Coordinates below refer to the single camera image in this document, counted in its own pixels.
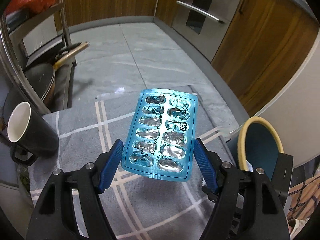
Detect blue pill blister pack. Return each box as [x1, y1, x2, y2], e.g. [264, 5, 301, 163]
[121, 89, 198, 182]

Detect wooden kitchen cabinets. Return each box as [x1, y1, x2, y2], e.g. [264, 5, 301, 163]
[64, 0, 319, 115]

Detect grey checked floor mat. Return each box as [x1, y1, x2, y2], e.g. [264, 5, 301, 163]
[27, 86, 234, 239]

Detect teal bin with yellow rim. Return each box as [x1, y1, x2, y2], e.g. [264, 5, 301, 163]
[227, 116, 284, 178]

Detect black mug white inside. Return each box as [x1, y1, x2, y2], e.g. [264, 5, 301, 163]
[7, 101, 59, 166]

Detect steel shelf rack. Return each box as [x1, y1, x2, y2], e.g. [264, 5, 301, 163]
[1, 0, 72, 115]

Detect stainless steel oven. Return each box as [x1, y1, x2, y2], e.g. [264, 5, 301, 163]
[172, 0, 240, 61]

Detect frying pan with wooden handle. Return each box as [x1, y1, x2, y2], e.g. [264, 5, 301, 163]
[23, 41, 89, 106]

